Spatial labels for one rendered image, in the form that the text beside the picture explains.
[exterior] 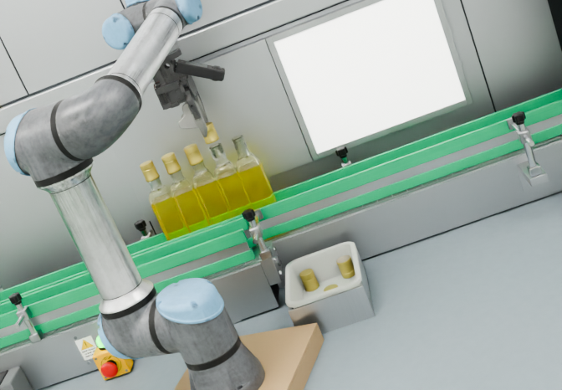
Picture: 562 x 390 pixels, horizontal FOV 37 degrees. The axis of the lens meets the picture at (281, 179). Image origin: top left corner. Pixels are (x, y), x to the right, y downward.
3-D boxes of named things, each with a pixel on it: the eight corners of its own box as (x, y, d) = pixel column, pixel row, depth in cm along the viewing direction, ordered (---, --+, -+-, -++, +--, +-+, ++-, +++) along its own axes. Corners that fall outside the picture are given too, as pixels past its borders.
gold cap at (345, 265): (333, 260, 197) (339, 276, 198) (339, 264, 194) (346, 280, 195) (345, 254, 198) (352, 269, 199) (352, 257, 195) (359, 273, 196)
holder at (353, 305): (363, 261, 205) (353, 234, 203) (375, 316, 179) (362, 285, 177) (298, 284, 207) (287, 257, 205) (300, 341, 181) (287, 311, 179)
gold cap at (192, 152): (204, 157, 205) (196, 141, 204) (202, 161, 202) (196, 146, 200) (191, 162, 205) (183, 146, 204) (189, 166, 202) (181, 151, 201)
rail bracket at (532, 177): (541, 182, 200) (515, 97, 193) (563, 208, 184) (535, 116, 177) (521, 189, 201) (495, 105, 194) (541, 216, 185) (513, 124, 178)
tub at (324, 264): (365, 269, 200) (353, 238, 197) (375, 315, 179) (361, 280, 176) (298, 292, 202) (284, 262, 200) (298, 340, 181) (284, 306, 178)
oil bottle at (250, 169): (286, 223, 212) (255, 147, 205) (287, 231, 206) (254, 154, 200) (265, 230, 212) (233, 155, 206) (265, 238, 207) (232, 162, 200)
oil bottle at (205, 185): (244, 238, 213) (212, 163, 207) (243, 246, 208) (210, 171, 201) (224, 244, 214) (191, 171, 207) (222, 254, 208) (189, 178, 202)
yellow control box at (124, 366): (136, 357, 204) (124, 332, 201) (131, 374, 197) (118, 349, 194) (110, 366, 205) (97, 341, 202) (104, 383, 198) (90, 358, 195)
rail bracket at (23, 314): (48, 335, 204) (22, 289, 200) (39, 351, 197) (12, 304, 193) (33, 341, 204) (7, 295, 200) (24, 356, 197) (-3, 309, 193)
